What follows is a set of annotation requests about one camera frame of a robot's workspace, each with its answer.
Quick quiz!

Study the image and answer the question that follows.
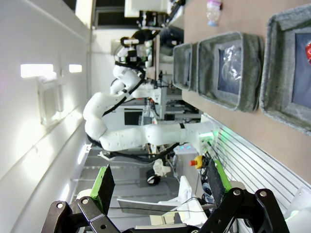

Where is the white cabinet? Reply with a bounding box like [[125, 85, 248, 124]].
[[124, 0, 168, 18]]

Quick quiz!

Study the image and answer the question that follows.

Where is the ceiling air vent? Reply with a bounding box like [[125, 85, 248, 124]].
[[36, 72, 66, 127]]

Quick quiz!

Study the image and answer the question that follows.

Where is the large ceiling light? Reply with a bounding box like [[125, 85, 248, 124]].
[[20, 64, 54, 78]]

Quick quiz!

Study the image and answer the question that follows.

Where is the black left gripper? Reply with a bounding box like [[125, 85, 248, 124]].
[[116, 36, 148, 65]]

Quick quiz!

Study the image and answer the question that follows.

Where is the plastic bottle pink label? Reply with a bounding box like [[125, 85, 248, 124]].
[[206, 0, 223, 27]]

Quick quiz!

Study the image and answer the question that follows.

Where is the yellow red emergency stop button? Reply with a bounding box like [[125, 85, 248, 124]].
[[189, 155, 205, 170]]

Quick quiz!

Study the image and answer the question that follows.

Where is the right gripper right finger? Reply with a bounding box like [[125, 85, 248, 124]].
[[199, 159, 291, 233]]

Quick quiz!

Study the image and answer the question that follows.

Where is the grey fabric basket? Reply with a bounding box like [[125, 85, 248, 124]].
[[259, 4, 311, 137], [173, 42, 199, 92], [196, 31, 265, 113]]

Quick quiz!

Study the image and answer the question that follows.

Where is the clear plastic cup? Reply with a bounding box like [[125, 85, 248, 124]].
[[221, 45, 244, 82]]

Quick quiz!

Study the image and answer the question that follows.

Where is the white crumpled cloth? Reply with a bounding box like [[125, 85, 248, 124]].
[[153, 159, 171, 177]]

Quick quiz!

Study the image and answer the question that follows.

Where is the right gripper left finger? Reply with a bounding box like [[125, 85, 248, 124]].
[[47, 164, 116, 233]]

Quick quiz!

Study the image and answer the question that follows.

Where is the aluminium rail panel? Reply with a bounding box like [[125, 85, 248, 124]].
[[199, 113, 311, 209]]

